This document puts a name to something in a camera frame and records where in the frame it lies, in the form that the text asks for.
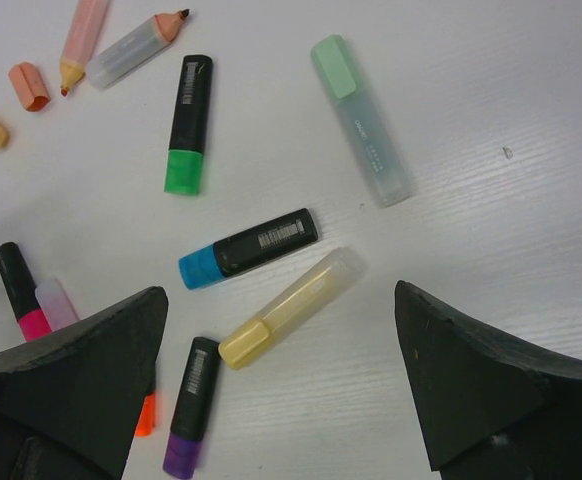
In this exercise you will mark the pastel orange highlighter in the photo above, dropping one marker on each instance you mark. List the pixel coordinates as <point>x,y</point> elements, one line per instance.
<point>84,32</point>

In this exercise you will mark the orange black highlighter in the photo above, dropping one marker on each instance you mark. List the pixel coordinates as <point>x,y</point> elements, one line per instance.
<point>147,419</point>

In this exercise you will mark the pastel lilac highlighter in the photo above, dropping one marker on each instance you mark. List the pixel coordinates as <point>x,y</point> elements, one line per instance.
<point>55,304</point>

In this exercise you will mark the pink black highlighter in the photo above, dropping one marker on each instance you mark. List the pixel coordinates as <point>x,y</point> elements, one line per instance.
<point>20,289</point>

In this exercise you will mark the clear orange-tip highlighter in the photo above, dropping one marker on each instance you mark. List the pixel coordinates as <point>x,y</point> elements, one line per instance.
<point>135,48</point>

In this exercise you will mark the pastel yellow highlighter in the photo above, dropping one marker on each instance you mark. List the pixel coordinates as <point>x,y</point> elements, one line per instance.
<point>319,286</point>

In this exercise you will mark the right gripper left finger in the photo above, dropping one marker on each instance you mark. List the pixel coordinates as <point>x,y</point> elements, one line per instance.
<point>70,401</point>

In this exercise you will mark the green black highlighter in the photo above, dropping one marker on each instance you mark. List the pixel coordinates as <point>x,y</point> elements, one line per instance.
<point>189,126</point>

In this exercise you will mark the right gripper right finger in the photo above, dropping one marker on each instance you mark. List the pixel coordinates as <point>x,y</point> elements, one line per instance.
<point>490,405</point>

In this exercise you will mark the purple black highlighter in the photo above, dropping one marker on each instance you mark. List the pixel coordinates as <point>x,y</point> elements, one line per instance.
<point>192,409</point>

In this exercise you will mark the pastel green highlighter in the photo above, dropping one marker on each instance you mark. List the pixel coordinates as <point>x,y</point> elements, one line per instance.
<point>362,123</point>

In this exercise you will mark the blue black highlighter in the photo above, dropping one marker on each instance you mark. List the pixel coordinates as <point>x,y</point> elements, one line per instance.
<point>249,249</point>

